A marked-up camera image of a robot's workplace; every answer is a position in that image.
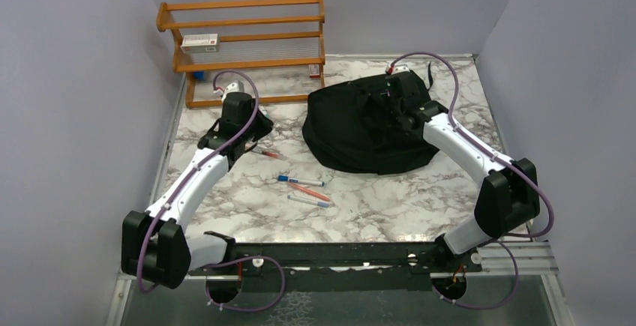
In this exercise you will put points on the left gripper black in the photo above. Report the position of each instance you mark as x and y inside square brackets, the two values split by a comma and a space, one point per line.
[265, 127]

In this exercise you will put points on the black student backpack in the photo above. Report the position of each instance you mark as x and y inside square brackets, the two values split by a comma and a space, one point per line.
[347, 129]

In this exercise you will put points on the orange pen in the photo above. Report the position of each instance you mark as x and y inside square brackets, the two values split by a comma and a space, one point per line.
[309, 192]

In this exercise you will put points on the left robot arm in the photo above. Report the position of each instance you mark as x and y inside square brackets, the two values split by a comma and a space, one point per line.
[184, 204]

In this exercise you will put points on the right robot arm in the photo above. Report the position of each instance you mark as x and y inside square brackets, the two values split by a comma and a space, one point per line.
[506, 197]

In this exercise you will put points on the blue item under shelf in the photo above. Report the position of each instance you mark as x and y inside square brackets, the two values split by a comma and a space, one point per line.
[199, 75]

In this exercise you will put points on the wooden shelf rack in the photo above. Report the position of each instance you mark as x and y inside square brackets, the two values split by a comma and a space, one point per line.
[272, 40]

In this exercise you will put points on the white red box on shelf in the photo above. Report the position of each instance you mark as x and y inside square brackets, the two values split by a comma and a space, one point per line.
[199, 43]

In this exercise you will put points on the blue capped marker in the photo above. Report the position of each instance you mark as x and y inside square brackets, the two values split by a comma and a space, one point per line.
[286, 178]

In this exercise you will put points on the small red white box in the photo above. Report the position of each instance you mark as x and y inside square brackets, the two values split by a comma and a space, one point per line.
[314, 70]

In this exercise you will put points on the white blue marker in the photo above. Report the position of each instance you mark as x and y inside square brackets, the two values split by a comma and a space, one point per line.
[306, 201]

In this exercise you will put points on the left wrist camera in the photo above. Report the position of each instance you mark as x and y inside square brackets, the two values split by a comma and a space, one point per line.
[233, 87]

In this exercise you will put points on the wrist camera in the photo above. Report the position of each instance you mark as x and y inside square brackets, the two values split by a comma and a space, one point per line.
[398, 69]
[233, 87]

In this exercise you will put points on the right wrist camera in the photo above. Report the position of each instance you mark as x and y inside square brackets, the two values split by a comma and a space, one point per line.
[398, 69]

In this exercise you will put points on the black mounting rail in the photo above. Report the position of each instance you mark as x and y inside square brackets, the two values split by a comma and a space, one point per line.
[302, 267]

